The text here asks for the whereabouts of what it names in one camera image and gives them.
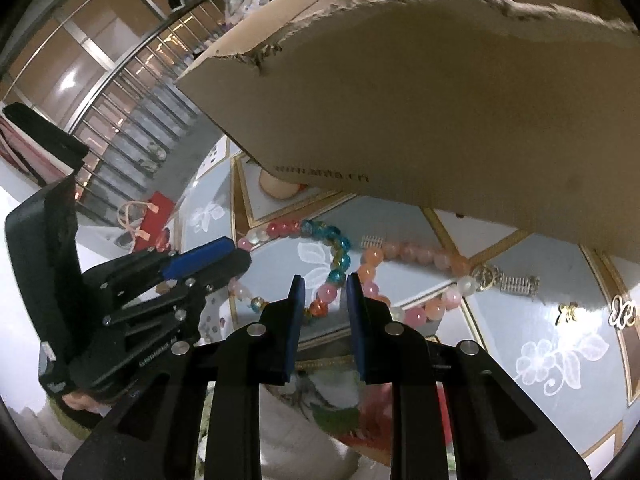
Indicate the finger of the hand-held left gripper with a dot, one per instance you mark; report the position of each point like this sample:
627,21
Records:
195,259
220,275

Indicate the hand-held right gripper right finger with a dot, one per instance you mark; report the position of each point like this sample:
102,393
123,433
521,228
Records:
353,320

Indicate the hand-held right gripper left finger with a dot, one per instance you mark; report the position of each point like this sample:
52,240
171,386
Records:
298,310

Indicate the small silver abacus charm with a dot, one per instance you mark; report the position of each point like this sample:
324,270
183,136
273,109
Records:
372,241

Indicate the brown cardboard box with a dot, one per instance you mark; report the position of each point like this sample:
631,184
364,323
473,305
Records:
425,110

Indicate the gold butterfly earring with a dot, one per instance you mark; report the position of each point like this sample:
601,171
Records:
622,314

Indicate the person's left hand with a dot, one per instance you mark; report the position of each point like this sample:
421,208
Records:
82,402

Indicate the red gift bag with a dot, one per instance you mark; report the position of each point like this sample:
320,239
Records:
155,210

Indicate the pink cloth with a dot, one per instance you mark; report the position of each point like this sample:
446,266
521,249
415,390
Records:
20,155

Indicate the black padded object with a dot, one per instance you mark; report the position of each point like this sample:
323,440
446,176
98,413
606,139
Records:
45,132

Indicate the green cloth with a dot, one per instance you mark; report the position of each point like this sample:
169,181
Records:
75,422

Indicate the white fluffy blanket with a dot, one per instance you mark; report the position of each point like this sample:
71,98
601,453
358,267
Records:
35,425

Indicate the metal stair railing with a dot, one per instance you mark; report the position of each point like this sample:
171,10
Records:
145,110

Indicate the grey floral tablecloth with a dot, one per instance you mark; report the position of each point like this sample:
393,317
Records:
500,385

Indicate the wooden sliding door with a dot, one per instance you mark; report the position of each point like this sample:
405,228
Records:
75,60

